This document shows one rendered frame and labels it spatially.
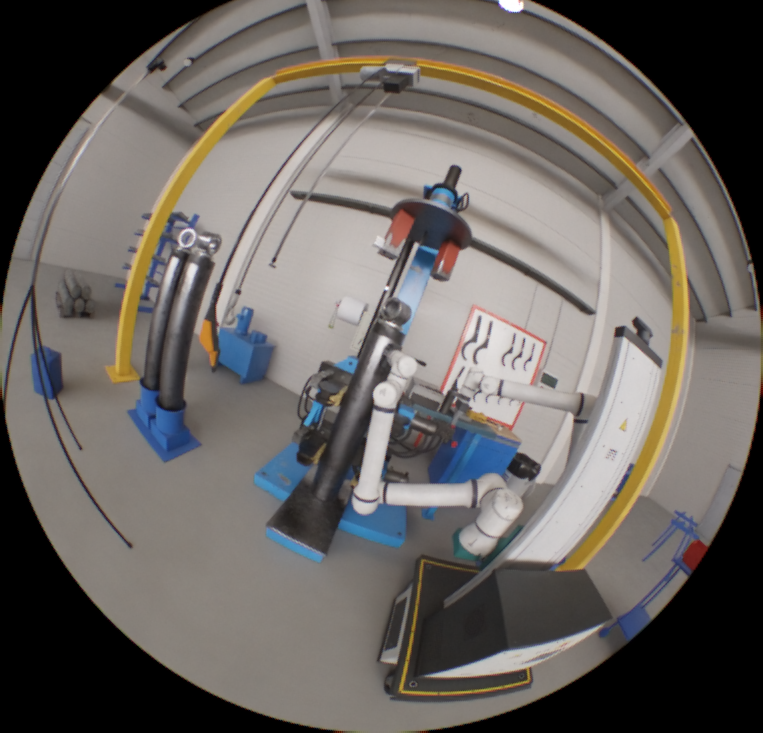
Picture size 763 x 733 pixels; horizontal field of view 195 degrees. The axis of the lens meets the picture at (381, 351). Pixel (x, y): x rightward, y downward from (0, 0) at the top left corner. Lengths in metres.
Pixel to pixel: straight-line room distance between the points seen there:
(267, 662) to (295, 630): 0.26
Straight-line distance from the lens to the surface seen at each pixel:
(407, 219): 1.47
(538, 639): 0.89
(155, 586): 1.51
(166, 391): 1.86
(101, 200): 10.81
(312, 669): 1.43
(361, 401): 1.33
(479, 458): 2.62
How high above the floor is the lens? 1.40
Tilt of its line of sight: 4 degrees down
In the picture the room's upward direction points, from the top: 22 degrees clockwise
